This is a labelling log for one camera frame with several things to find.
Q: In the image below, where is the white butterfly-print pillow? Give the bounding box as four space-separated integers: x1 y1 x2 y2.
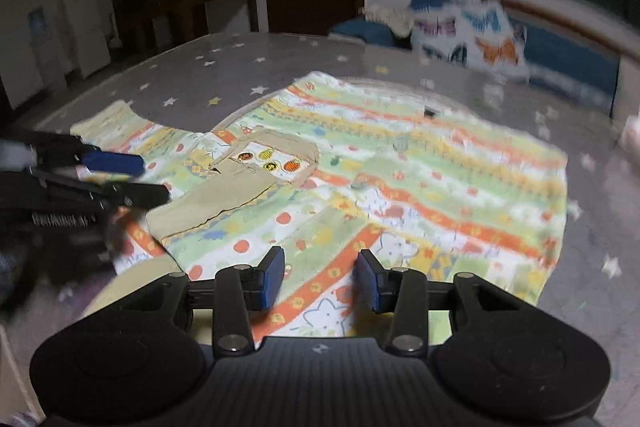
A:
410 0 532 82

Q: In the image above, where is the grey star-print bed sheet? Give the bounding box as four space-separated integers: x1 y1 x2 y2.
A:
30 32 640 427

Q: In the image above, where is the cream crumpled cloth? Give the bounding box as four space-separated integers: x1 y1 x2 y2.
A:
361 4 417 38

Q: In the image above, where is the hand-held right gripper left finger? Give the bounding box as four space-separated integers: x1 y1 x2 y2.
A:
119 246 286 356

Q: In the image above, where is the blue bench cushion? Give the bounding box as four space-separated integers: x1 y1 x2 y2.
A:
327 0 622 104

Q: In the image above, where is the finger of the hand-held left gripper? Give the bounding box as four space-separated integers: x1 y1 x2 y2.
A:
30 131 147 180
27 166 172 214

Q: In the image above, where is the white low cabinet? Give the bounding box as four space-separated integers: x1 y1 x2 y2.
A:
24 6 68 95

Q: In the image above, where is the dark wooden desk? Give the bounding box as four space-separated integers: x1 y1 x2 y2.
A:
142 0 260 52

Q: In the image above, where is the colourful striped printed shirt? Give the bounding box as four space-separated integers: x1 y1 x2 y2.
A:
70 71 571 339

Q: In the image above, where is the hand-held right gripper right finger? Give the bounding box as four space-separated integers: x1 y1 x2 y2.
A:
354 249 521 356

